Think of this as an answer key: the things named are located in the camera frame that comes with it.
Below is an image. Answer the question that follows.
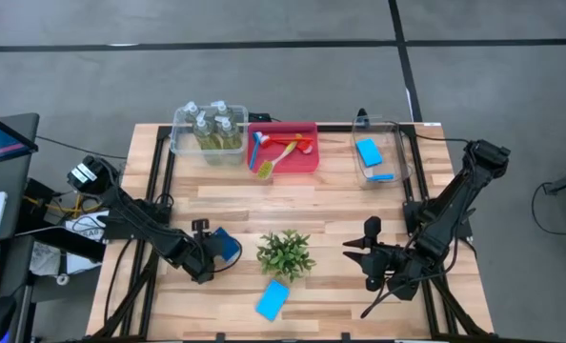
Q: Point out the black floor cable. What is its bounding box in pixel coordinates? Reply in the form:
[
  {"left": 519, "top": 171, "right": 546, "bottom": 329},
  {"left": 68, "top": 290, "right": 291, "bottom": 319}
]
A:
[
  {"left": 530, "top": 180, "right": 566, "bottom": 237},
  {"left": 34, "top": 135, "right": 130, "bottom": 161}
]

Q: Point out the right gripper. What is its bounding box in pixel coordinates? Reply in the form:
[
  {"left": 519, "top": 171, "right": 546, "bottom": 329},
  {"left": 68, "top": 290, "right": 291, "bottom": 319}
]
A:
[{"left": 342, "top": 216, "right": 411, "bottom": 293}]

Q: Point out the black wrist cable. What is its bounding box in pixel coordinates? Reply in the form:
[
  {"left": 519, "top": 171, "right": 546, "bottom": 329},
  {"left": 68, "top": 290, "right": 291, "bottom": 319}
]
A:
[
  {"left": 360, "top": 264, "right": 455, "bottom": 320},
  {"left": 211, "top": 235, "right": 244, "bottom": 276}
]

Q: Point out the green plant in white pot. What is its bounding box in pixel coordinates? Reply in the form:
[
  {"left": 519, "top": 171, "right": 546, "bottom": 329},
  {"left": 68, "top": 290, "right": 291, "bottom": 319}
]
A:
[{"left": 255, "top": 228, "right": 317, "bottom": 283}]

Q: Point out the clear plastic organizer bin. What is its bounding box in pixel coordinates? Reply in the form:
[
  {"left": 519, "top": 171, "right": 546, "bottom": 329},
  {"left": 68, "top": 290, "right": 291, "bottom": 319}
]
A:
[{"left": 351, "top": 112, "right": 414, "bottom": 187}]

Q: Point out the blue dish brush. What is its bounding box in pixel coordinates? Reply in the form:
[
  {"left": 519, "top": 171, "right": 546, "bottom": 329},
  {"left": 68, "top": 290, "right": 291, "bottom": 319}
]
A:
[{"left": 248, "top": 131, "right": 265, "bottom": 172}]

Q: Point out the green dish brush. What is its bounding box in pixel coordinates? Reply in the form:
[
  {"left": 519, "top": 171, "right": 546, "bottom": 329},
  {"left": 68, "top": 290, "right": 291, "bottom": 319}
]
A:
[{"left": 256, "top": 134, "right": 303, "bottom": 181}]

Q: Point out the red plastic bin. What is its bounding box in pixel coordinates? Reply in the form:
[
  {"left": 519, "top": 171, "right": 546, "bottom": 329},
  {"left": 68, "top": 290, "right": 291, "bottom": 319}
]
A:
[{"left": 245, "top": 120, "right": 320, "bottom": 175}]

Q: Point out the white crumpled paper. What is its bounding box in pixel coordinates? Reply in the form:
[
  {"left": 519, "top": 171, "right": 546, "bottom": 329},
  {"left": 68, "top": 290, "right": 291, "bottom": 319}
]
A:
[{"left": 28, "top": 209, "right": 108, "bottom": 277}]

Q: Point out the clear plastic tub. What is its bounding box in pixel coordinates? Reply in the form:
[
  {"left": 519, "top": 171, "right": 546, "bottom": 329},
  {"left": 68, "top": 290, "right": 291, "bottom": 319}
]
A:
[{"left": 169, "top": 103, "right": 250, "bottom": 158}]

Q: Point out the black aluminium table frame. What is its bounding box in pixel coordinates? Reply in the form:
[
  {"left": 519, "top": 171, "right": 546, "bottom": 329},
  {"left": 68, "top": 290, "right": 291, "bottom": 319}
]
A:
[{"left": 90, "top": 121, "right": 496, "bottom": 343}]

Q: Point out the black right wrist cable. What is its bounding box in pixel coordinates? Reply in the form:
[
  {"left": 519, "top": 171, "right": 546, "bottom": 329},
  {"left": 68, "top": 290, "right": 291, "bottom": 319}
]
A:
[{"left": 360, "top": 264, "right": 455, "bottom": 320}]

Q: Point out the yellow cable bundle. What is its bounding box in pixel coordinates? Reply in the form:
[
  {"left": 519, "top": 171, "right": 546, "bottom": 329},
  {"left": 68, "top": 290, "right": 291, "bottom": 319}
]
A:
[{"left": 23, "top": 192, "right": 106, "bottom": 221}]

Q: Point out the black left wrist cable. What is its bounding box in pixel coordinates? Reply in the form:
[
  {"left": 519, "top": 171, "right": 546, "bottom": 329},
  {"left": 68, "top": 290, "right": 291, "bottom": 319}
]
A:
[{"left": 211, "top": 235, "right": 244, "bottom": 276}]

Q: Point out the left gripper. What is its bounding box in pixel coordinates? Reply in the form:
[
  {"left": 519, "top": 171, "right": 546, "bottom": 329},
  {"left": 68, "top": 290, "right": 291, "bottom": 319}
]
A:
[{"left": 168, "top": 217, "right": 227, "bottom": 285}]

